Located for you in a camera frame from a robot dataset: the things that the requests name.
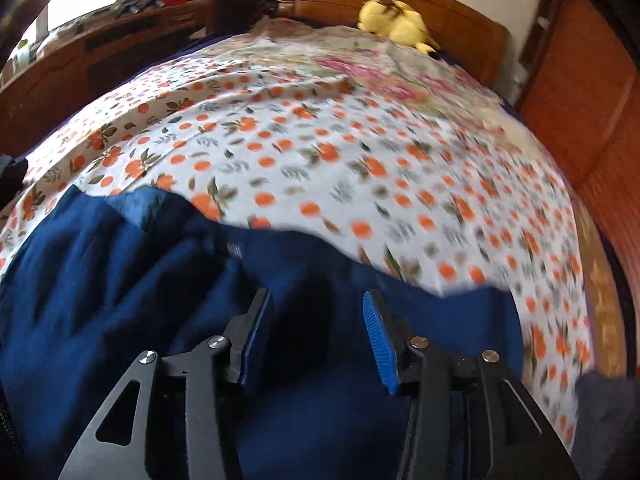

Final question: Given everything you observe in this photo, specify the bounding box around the navy blue suit jacket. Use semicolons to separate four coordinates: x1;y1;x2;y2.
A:
0;184;525;480

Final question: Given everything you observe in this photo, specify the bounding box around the pink floral blanket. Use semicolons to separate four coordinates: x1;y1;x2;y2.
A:
250;18;544;160

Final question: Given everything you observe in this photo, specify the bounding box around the yellow plush toy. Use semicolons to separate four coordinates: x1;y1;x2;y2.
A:
357;0;440;54

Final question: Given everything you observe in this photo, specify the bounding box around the black folded garment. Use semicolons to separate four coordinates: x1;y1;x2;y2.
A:
0;154;28;209

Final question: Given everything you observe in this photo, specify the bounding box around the wooden chair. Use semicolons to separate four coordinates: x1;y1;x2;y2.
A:
205;0;258;35

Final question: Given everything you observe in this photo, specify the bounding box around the wooden louvered wardrobe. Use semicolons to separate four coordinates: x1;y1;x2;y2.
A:
514;0;640;286

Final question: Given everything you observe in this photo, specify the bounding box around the orange print bed sheet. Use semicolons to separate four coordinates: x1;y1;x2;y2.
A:
1;37;592;443

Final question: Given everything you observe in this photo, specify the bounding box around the wooden headboard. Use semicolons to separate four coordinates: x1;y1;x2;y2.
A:
278;0;511;89

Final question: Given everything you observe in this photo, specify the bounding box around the wooden desk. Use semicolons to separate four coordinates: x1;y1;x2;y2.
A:
1;0;209;157

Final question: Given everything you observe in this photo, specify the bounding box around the dark grey garment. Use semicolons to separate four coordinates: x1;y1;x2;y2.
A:
572;372;640;480

